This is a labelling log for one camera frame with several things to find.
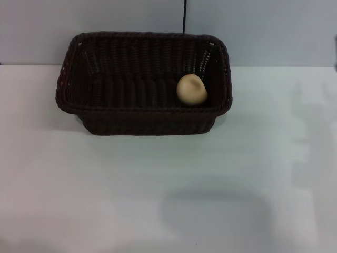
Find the dark brown woven basket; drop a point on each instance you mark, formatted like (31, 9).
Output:
(137, 116)

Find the cream toy peach red tip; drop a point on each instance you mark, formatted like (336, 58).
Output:
(190, 91)

